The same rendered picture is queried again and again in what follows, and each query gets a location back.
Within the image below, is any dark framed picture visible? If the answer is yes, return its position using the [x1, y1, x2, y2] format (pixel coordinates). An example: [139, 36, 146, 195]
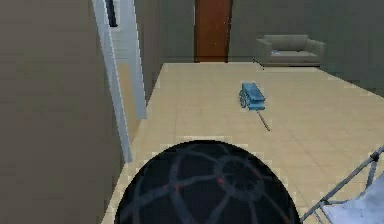
[105, 0, 119, 28]

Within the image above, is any large black patterned ball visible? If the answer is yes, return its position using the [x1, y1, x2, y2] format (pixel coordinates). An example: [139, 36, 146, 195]
[114, 140, 302, 224]

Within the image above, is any grey sofa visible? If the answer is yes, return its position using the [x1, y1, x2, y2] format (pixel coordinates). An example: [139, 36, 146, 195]
[255, 34, 326, 68]

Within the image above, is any brown wooden door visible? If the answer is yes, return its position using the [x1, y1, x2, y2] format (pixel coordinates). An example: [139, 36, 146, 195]
[194, 0, 234, 64]

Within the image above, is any blue toy wagon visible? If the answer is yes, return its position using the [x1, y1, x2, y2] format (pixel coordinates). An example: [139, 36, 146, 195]
[238, 81, 271, 132]

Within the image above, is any grey metal frame chair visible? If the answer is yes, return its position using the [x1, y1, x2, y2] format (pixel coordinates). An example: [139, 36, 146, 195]
[300, 145, 384, 224]

